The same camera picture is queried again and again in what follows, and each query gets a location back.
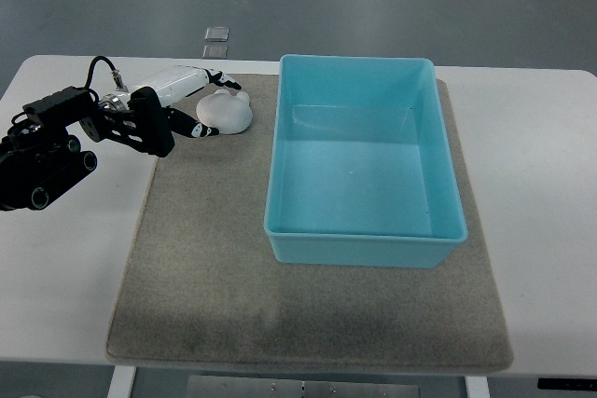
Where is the grey felt mat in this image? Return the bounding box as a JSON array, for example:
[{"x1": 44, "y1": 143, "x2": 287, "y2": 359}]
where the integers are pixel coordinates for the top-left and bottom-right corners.
[{"x1": 105, "y1": 75, "x2": 513, "y2": 374}]

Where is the floor outlet cover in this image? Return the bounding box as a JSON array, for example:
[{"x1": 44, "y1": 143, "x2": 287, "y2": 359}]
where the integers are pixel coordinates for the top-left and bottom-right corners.
[
  {"x1": 204, "y1": 26, "x2": 229, "y2": 42},
  {"x1": 202, "y1": 44, "x2": 228, "y2": 59}
]

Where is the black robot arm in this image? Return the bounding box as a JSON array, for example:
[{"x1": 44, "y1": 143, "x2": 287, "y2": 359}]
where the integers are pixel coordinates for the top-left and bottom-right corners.
[{"x1": 1, "y1": 87, "x2": 174, "y2": 211}]

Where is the black table control panel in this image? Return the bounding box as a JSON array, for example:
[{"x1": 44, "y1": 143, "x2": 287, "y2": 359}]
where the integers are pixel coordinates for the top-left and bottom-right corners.
[{"x1": 537, "y1": 377, "x2": 597, "y2": 391}]

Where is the white toy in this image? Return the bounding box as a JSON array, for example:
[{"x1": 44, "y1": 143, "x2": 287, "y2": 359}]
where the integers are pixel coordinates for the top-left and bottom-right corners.
[{"x1": 196, "y1": 89, "x2": 253, "y2": 134}]

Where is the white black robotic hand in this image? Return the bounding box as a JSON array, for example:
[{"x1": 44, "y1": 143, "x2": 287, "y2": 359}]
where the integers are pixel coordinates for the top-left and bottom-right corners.
[{"x1": 100, "y1": 65, "x2": 242, "y2": 138}]

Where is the metal table frame plate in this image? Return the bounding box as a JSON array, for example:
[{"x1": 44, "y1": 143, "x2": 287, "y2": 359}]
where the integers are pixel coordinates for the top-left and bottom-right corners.
[{"x1": 186, "y1": 375, "x2": 421, "y2": 398}]

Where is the blue plastic box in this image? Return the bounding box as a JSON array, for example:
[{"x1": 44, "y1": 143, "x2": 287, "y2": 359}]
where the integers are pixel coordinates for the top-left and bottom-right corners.
[{"x1": 264, "y1": 55, "x2": 468, "y2": 268}]

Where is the black cable with connector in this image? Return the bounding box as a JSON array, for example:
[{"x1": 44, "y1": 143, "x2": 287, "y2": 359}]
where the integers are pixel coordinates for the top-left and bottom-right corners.
[{"x1": 85, "y1": 55, "x2": 131, "y2": 91}]

